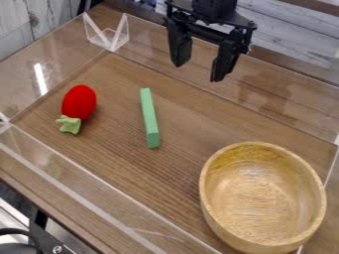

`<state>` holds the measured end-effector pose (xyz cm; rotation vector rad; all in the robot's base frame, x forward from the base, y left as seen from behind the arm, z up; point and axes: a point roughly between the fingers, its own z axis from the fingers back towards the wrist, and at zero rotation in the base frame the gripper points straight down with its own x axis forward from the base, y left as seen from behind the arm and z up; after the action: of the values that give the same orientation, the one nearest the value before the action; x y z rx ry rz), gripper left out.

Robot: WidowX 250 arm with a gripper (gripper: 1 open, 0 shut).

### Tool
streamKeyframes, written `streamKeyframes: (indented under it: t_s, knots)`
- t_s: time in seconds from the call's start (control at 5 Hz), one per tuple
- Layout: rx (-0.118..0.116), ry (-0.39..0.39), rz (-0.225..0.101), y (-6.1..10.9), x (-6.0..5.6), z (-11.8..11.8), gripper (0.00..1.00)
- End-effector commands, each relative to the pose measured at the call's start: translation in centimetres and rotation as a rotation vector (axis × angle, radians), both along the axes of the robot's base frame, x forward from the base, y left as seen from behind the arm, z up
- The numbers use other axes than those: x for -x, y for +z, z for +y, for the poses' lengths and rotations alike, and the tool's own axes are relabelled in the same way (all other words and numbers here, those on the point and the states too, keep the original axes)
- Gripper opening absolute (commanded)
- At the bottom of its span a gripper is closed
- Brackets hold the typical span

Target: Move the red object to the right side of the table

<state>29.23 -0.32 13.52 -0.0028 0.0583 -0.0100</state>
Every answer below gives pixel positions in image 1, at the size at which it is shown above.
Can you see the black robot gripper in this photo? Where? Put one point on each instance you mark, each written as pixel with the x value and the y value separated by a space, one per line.
pixel 213 21

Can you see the red plush strawberry toy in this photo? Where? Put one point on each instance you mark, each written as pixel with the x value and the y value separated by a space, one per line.
pixel 78 108

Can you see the green rectangular block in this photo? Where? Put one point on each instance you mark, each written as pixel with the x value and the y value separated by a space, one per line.
pixel 153 135

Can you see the wooden oval bowl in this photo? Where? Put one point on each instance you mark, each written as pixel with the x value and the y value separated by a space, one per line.
pixel 262 197

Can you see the clear acrylic corner bracket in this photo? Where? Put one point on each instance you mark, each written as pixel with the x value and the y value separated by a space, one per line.
pixel 109 39

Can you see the black table leg bracket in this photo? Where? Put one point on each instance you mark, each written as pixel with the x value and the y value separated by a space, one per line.
pixel 50 244

